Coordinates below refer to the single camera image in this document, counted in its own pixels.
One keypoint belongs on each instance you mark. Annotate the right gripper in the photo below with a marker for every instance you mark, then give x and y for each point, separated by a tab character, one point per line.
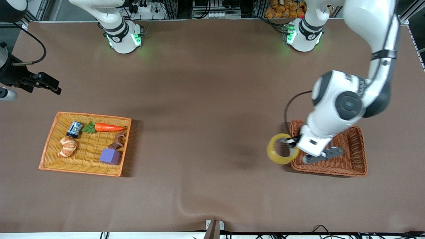
12	75

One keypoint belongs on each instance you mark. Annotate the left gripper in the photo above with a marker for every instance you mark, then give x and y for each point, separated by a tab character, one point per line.
293	140

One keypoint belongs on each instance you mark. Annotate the yellow clear tape roll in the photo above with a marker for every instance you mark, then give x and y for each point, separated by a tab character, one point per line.
277	158

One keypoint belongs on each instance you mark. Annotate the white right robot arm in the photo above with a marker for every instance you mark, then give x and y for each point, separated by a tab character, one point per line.
121	36

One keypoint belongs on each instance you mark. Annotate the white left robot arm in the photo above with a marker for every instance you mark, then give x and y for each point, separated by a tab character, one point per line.
345	103

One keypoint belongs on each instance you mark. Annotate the small blue can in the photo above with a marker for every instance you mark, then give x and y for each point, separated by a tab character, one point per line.
74	129

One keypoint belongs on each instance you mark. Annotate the brown wicker basket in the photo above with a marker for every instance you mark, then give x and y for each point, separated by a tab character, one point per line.
348	162

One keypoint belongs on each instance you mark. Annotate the toy croissant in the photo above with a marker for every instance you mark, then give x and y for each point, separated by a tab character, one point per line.
67	146

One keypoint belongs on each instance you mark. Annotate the orange woven tray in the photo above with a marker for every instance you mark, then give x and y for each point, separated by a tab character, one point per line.
53	156

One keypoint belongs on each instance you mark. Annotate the toy carrot with leaves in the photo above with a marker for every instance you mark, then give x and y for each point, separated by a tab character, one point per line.
108	127

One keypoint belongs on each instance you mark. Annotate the brown toy figure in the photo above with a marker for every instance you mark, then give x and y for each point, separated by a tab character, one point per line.
118	142

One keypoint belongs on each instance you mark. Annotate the brown table cloth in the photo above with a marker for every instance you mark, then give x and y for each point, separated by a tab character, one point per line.
212	99

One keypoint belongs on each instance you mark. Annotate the purple cube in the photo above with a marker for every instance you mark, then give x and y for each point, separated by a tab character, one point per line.
110	156

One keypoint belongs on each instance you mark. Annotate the white power strip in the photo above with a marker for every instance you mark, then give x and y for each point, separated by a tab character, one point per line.
146	10

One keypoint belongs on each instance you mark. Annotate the bag of orange items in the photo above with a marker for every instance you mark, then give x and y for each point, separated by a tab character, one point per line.
282	10

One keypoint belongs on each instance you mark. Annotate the aluminium frame profile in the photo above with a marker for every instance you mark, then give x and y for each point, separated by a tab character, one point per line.
36	10
411	16

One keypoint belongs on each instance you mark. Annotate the metal bracket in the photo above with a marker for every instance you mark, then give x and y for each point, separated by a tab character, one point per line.
214	229

